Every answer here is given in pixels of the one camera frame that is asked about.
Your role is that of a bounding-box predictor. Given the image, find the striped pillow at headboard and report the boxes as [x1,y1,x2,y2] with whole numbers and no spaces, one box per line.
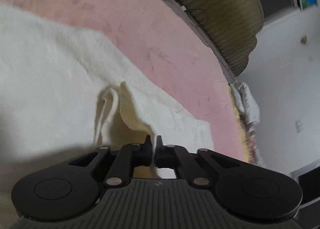
[162,0,235,83]

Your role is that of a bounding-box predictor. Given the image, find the olive green padded headboard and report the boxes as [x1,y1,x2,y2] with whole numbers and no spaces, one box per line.
[179,0,264,76]

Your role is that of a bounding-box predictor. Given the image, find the black charging cable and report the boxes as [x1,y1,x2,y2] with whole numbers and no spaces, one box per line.
[186,8,209,26]

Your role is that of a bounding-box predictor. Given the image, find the pink floral bed blanket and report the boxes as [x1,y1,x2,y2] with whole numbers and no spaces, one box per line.
[1,0,247,161]

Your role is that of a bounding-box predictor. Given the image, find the white crumpled cloth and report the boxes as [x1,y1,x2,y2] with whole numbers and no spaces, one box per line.
[229,81,260,126]

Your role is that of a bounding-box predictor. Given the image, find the white textured pants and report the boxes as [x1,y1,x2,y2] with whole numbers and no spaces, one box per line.
[1,6,214,228]

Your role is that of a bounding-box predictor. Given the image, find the yellow patterned bedsheet edge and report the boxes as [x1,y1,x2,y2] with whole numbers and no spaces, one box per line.
[229,88,266,168]

